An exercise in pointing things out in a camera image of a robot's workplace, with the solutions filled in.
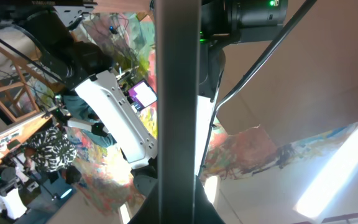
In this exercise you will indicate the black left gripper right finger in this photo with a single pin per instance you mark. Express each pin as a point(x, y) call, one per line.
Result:
point(205, 213)

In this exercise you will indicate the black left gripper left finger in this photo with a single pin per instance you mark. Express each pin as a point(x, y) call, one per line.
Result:
point(148, 213)

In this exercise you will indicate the Galaxy S25 smartphone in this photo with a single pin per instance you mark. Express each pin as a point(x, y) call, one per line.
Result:
point(177, 61)

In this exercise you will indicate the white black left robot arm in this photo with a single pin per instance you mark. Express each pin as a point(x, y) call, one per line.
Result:
point(86, 72)

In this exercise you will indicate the laptop with bright screen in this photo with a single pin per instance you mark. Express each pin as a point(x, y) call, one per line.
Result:
point(141, 96)

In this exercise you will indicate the person in patterned shirt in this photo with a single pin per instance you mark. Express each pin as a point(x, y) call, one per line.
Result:
point(51, 152)

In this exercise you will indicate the wooden shelf frame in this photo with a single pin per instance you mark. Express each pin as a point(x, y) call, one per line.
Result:
point(25, 95)

